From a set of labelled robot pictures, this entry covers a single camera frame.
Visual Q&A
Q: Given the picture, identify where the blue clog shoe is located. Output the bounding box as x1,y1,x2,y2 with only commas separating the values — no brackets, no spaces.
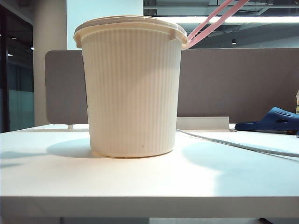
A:
235,106,299,135

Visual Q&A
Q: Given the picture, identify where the grey rounded desk partition panel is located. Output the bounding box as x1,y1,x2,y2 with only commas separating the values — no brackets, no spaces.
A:
44,50,88,124

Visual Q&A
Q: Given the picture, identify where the white ribbed trash can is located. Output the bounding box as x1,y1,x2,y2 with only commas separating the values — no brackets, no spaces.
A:
74,15,188,159

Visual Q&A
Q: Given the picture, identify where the brown desk partition panel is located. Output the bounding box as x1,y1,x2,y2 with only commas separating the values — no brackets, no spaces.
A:
177,48,299,124

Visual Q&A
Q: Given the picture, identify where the white power cable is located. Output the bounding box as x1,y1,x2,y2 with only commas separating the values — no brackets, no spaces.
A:
176,128,299,161

